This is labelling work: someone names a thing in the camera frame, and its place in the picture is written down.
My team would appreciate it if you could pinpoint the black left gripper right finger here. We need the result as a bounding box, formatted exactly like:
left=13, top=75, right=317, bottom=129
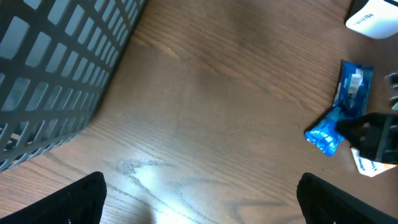
left=297, top=172, right=397, bottom=224

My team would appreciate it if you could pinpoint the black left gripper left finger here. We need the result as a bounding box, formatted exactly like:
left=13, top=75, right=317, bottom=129
left=1, top=171, right=107, bottom=224

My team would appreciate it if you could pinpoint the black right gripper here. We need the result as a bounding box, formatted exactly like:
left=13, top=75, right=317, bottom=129
left=336, top=72, right=398, bottom=164

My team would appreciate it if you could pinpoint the blue snack wrapper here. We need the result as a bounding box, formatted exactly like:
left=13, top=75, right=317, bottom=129
left=304, top=60, right=374, bottom=156

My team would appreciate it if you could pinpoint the orange tissue pack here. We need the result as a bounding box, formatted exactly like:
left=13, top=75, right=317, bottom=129
left=351, top=147, right=397, bottom=177

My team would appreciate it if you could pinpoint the grey plastic mesh basket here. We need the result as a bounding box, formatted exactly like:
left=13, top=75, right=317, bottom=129
left=1, top=0, right=146, bottom=170

